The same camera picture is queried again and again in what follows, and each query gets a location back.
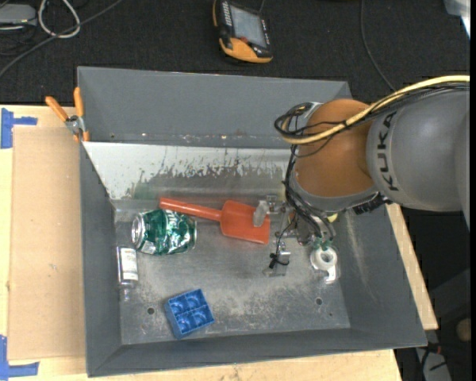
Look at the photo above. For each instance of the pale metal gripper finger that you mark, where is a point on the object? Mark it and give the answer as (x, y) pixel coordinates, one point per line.
(260, 212)
(279, 262)

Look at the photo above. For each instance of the orange plastic scoop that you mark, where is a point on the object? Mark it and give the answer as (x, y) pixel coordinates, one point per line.
(242, 220)

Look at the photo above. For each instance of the grey metal bin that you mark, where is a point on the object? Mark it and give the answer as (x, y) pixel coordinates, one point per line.
(230, 276)

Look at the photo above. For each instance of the crushed green drink can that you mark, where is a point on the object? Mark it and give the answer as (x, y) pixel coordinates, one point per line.
(164, 232)

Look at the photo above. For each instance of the blue toy building block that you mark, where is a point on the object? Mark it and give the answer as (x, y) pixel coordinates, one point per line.
(189, 314)

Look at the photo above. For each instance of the small clear glass bottle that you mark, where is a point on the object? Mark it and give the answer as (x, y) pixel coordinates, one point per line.
(127, 266)

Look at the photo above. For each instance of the brown cardboard board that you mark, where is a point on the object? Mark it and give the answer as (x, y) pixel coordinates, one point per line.
(43, 232)

